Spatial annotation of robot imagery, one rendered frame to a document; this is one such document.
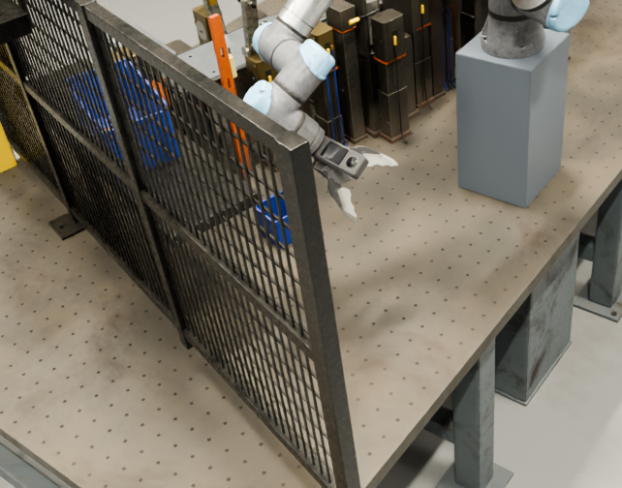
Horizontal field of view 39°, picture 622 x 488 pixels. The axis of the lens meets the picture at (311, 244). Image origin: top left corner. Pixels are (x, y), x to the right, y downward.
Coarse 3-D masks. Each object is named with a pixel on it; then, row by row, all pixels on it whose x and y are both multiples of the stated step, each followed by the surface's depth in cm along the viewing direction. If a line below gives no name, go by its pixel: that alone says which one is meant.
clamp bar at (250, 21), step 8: (240, 0) 224; (248, 0) 223; (256, 0) 225; (248, 8) 225; (256, 8) 226; (248, 16) 227; (256, 16) 228; (248, 24) 228; (256, 24) 230; (248, 32) 230; (248, 40) 231; (248, 48) 234
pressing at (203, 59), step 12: (228, 36) 257; (240, 36) 256; (192, 48) 254; (204, 48) 252; (240, 48) 250; (192, 60) 248; (204, 60) 247; (216, 60) 246; (240, 60) 244; (204, 72) 242; (216, 72) 241; (240, 72) 241
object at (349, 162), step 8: (320, 144) 179; (328, 144) 178; (336, 144) 177; (320, 152) 178; (328, 152) 177; (336, 152) 176; (344, 152) 176; (352, 152) 175; (320, 160) 180; (328, 160) 176; (336, 160) 176; (344, 160) 175; (352, 160) 173; (360, 160) 173; (336, 168) 177; (344, 168) 174; (352, 168) 173; (360, 168) 173; (352, 176) 174
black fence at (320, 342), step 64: (64, 0) 157; (0, 64) 229; (64, 64) 181; (128, 64) 147; (64, 128) 208; (128, 128) 165; (192, 128) 136; (256, 128) 114; (64, 192) 238; (128, 192) 187; (192, 192) 151; (128, 256) 215; (192, 256) 169; (256, 256) 139; (320, 256) 120; (256, 320) 156; (320, 320) 127; (256, 384) 174; (320, 384) 139
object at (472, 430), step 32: (608, 224) 271; (608, 256) 278; (608, 288) 286; (480, 384) 214; (448, 416) 238; (480, 416) 222; (0, 448) 249; (480, 448) 230; (32, 480) 239; (448, 480) 248; (480, 480) 239
